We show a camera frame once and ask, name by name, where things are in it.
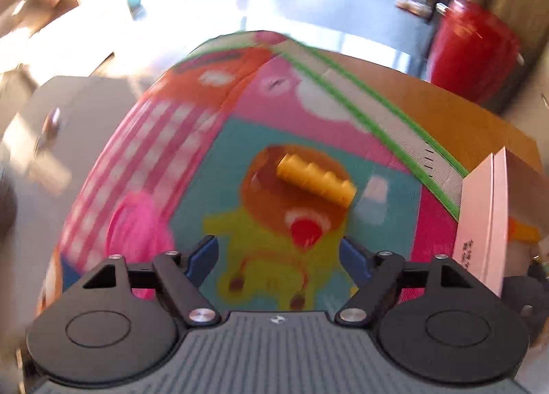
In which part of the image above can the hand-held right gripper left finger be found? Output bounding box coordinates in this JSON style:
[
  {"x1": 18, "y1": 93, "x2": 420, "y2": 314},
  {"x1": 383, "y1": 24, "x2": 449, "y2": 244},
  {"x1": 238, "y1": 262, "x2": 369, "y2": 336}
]
[{"x1": 83, "y1": 235, "x2": 220, "y2": 328}]

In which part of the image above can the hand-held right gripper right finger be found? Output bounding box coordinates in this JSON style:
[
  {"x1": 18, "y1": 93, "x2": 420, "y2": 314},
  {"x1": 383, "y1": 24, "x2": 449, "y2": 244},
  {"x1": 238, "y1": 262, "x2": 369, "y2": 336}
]
[{"x1": 335, "y1": 236, "x2": 475, "y2": 327}]

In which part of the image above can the yellow ridged toy block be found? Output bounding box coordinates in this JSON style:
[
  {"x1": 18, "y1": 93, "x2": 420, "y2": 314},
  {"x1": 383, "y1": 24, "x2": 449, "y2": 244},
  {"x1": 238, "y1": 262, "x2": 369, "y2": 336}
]
[{"x1": 276, "y1": 154, "x2": 358, "y2": 207}]

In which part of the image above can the pink cardboard box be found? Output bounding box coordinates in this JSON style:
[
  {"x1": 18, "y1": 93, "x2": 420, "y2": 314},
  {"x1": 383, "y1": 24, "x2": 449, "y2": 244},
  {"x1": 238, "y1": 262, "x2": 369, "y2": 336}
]
[{"x1": 450, "y1": 147, "x2": 543, "y2": 298}]

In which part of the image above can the colourful play mat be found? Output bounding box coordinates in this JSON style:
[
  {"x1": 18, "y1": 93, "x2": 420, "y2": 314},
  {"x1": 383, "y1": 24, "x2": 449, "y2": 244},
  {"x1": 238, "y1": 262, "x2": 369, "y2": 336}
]
[{"x1": 36, "y1": 29, "x2": 507, "y2": 322}]

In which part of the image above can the grey low cabinet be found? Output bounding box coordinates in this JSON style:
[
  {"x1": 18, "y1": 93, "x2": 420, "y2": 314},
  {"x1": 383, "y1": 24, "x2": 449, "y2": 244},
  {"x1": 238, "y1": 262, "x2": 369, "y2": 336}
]
[{"x1": 0, "y1": 74, "x2": 164, "y2": 206}]

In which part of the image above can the red round bin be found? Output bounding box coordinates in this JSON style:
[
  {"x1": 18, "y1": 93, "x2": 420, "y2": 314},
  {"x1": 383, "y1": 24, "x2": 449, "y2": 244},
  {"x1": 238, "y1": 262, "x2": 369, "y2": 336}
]
[{"x1": 429, "y1": 0, "x2": 524, "y2": 114}]

